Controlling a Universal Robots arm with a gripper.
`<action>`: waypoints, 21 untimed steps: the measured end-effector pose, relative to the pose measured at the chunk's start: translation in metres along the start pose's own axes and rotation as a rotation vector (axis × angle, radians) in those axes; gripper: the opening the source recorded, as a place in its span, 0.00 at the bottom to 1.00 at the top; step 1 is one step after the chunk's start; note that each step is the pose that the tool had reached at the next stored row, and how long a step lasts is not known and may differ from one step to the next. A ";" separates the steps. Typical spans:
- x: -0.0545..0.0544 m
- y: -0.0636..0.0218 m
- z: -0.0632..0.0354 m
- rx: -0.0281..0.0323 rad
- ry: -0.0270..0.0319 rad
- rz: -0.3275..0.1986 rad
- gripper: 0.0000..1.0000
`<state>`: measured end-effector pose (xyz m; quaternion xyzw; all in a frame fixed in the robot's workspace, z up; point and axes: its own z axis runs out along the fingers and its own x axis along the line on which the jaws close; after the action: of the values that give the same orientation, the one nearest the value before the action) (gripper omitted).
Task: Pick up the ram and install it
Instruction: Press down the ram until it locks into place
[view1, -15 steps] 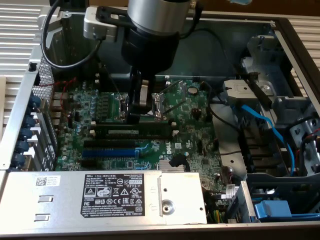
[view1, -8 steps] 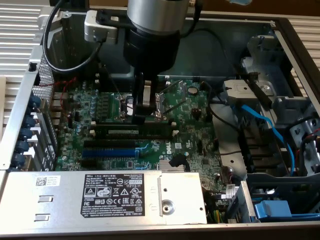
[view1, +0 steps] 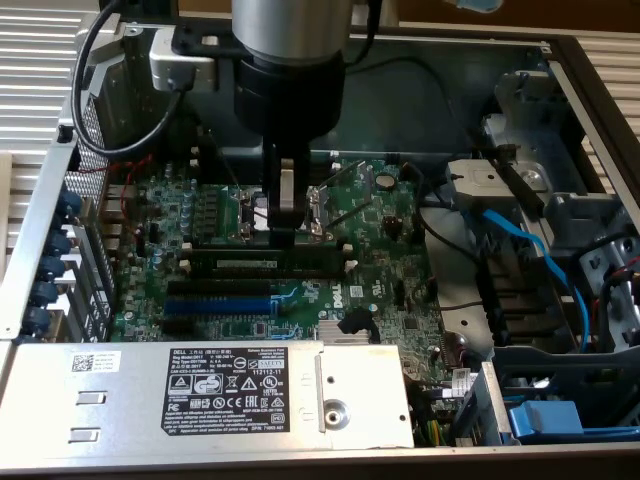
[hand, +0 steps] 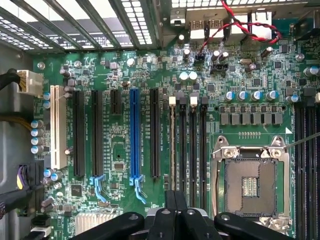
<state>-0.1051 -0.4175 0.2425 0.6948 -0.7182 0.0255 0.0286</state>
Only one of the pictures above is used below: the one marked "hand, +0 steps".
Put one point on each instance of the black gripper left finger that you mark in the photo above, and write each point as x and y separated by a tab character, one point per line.
162	225

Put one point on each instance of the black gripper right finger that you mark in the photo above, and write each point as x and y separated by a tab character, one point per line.
192	225

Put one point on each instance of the black RAM slot white latch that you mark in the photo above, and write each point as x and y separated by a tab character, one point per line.
172	101
310	175
193	150

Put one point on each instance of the metal CPU socket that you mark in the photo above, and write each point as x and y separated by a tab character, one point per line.
250	175

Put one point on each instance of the silver finned chipset heatsink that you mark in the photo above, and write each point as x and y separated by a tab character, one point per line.
85	221

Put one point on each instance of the long black expansion slot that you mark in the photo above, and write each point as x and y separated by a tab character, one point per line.
155	132
79	132
97	132

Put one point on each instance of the green Dell motherboard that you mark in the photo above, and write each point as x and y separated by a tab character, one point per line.
120	140

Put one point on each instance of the long blue expansion slot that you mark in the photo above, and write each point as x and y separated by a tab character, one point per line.
134	132

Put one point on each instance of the short black expansion slot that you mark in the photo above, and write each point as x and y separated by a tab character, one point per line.
115	102

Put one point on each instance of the thin metal locking lever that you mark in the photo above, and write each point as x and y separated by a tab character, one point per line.
305	139

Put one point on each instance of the white PCI expansion slot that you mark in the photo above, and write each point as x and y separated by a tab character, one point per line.
58	125

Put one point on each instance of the silver open PC case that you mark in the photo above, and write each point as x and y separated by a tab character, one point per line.
162	30

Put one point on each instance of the white power connector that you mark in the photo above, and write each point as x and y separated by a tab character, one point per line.
31	80

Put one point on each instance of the metal USB port block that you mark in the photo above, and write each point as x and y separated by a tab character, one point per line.
216	28
197	28

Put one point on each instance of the plain metal port block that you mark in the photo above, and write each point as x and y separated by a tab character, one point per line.
240	17

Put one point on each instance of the metal ethernet port block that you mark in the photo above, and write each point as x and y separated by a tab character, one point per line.
261	17

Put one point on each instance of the blue serial port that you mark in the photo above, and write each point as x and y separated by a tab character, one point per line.
287	25

